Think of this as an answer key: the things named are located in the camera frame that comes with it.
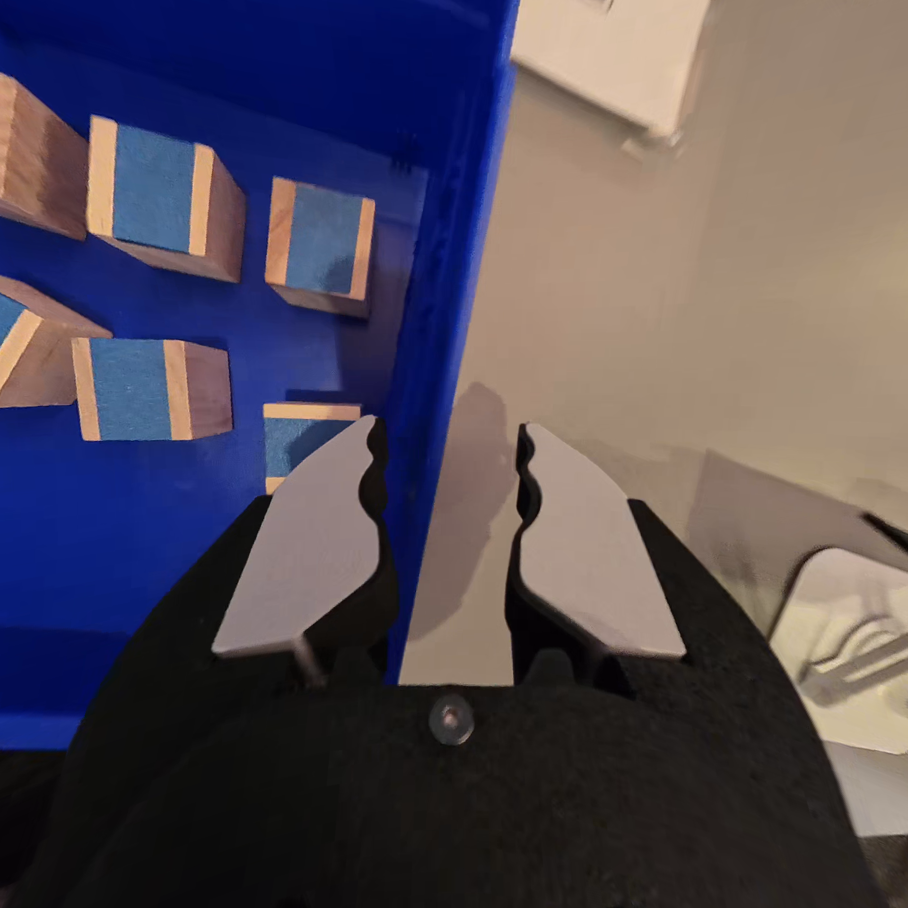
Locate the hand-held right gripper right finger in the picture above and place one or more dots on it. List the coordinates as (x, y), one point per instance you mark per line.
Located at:
(596, 567)

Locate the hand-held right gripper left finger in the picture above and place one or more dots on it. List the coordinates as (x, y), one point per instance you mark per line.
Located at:
(305, 553)

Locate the blue plastic bin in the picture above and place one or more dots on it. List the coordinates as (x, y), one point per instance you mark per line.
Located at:
(142, 567)

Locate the set of wooden cubes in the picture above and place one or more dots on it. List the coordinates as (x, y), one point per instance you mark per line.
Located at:
(152, 188)

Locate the white tablet stand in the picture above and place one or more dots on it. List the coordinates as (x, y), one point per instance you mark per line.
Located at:
(837, 589)

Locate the white flat packet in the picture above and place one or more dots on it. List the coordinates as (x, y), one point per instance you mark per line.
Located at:
(610, 57)

